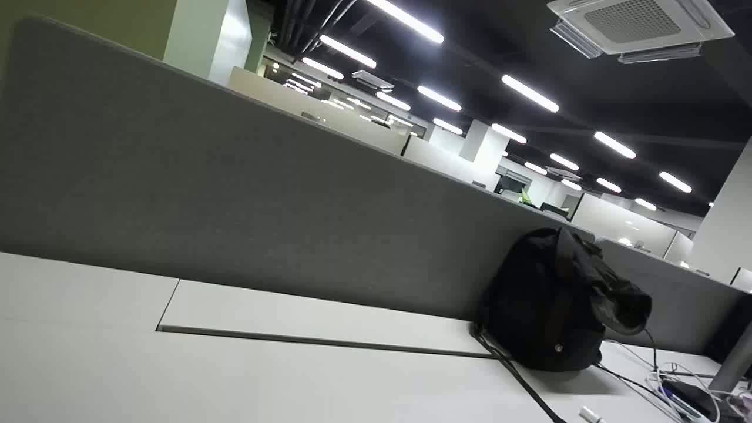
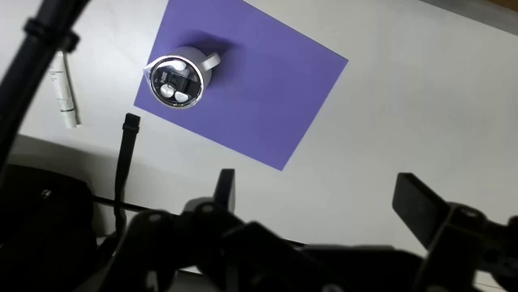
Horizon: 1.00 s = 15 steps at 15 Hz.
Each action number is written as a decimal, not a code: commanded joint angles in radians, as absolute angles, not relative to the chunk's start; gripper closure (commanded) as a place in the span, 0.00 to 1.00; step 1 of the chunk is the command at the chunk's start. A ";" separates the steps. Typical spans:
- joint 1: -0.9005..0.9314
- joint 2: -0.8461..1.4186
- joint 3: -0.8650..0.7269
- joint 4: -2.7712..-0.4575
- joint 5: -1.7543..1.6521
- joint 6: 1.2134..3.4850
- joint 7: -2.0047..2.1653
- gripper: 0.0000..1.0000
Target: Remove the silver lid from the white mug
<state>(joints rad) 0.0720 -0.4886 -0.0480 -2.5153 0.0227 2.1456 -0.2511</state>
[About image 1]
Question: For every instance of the grey desk partition panel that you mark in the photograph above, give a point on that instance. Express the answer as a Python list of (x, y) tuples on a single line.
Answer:
[(113, 158)]

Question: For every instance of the grey monitor stand pole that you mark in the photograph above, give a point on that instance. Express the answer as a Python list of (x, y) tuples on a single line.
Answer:
[(735, 363)]

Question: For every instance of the black backpack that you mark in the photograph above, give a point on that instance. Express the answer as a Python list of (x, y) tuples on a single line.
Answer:
[(553, 302)]

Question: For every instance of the ceiling air conditioner unit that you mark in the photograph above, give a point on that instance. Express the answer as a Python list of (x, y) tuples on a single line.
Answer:
[(637, 31)]

